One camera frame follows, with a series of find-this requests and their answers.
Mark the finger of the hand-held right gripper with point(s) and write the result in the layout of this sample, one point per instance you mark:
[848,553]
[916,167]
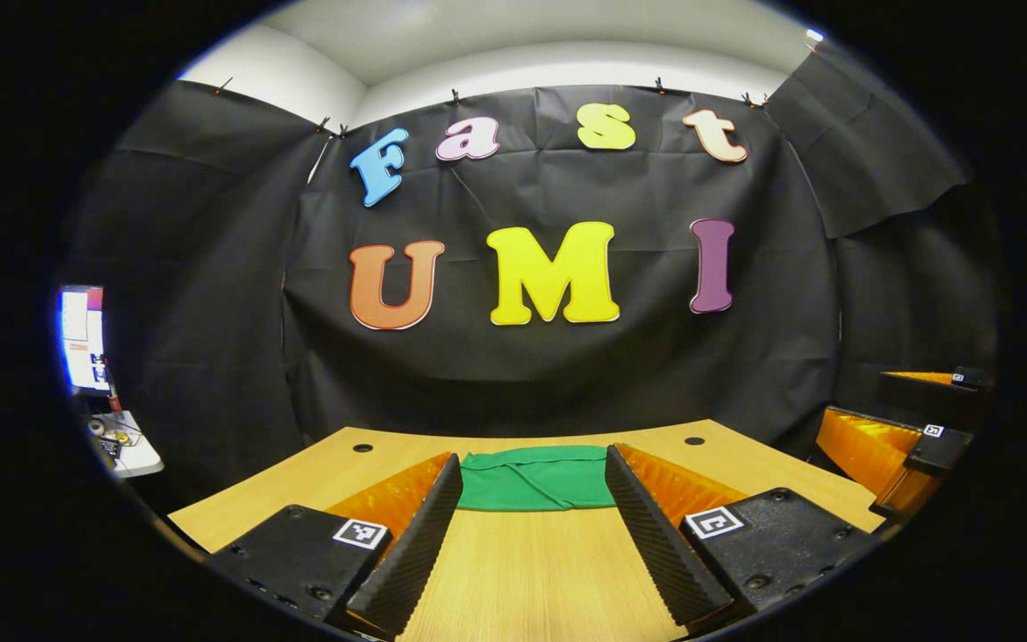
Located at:
[870,450]
[932,399]

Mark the computer monitor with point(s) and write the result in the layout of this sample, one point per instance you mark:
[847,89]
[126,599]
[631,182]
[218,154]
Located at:
[81,339]

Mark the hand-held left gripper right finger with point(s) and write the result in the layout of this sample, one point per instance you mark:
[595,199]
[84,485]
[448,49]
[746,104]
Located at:
[656,544]

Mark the green T-shirt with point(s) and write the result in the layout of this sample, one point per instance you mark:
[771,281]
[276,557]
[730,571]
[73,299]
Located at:
[531,481]

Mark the white side table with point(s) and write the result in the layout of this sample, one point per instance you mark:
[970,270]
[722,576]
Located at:
[141,459]

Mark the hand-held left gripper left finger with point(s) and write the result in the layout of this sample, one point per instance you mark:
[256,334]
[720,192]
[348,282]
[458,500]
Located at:
[415,557]

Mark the black backdrop cloth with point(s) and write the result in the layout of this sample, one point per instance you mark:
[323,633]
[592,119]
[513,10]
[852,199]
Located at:
[549,374]

